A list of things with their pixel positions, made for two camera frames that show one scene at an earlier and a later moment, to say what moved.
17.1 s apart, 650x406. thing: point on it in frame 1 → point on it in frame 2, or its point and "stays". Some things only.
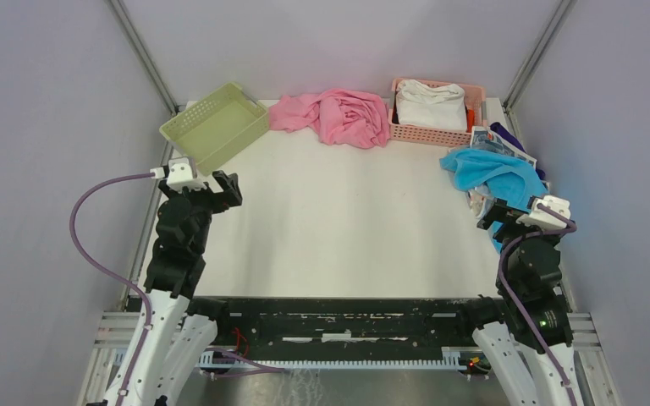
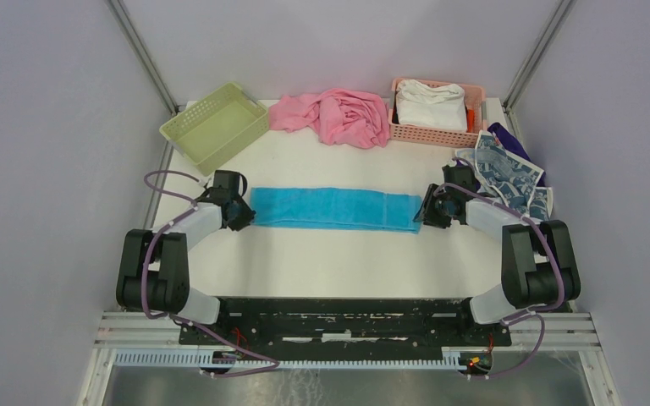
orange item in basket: (470, 120) stays
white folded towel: (431, 105) stays
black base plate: (344, 325) stays
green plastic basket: (217, 129) stays
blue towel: (513, 180) → (338, 209)
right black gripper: (501, 211) → (428, 211)
